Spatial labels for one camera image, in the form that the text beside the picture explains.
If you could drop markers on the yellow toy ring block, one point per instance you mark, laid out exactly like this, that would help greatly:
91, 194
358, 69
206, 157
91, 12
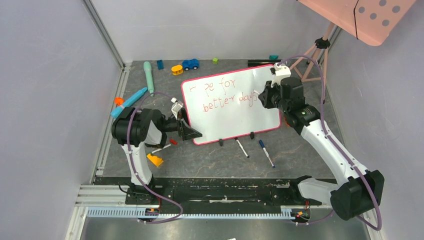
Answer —
177, 69

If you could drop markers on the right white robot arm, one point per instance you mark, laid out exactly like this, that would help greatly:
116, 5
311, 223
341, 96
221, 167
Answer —
357, 190

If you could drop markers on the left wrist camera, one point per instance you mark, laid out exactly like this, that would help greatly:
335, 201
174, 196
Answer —
177, 106

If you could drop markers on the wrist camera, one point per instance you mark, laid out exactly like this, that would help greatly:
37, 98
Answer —
177, 106
279, 72

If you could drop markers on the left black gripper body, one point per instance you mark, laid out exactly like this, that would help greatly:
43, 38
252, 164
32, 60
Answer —
172, 125

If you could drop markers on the dark blue small block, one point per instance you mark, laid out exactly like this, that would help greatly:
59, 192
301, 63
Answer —
160, 64

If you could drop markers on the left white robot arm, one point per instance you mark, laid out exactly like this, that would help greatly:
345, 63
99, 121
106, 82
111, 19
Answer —
136, 129

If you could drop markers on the yellow orange plastic block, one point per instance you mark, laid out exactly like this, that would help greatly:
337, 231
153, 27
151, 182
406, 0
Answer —
157, 161

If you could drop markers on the orange semicircle toy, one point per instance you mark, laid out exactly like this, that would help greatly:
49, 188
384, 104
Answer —
286, 122

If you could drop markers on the small orange toy piece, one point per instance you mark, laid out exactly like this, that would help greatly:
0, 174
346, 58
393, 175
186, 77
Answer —
119, 101

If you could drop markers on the white slotted cable duct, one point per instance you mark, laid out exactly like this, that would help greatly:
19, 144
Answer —
143, 213

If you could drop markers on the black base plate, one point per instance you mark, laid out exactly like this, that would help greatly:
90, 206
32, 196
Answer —
221, 195

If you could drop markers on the black whiteboard marker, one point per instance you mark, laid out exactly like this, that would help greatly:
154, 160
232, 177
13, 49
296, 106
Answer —
241, 147

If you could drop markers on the black cylinder tube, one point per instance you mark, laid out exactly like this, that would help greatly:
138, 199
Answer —
261, 62

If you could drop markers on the pink perforated panel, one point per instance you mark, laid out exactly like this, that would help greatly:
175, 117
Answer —
370, 21

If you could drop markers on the large mint toy crayon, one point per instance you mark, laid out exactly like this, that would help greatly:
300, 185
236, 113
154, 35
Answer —
148, 76

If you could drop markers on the blue whiteboard marker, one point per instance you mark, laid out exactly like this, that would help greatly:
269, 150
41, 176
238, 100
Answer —
266, 153

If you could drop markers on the green whiteboard marker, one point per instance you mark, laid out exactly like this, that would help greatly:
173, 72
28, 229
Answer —
160, 149

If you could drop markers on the pink framed whiteboard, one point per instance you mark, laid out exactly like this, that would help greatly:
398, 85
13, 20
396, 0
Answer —
224, 106

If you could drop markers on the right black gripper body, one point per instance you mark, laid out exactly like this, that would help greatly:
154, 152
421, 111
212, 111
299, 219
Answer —
266, 96

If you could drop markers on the blue toy car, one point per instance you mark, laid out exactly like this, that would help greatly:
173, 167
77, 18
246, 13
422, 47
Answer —
190, 64

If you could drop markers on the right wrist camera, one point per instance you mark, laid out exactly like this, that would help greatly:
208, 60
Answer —
279, 72

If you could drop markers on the large blue toy crayon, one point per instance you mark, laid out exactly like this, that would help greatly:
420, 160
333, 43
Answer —
128, 102

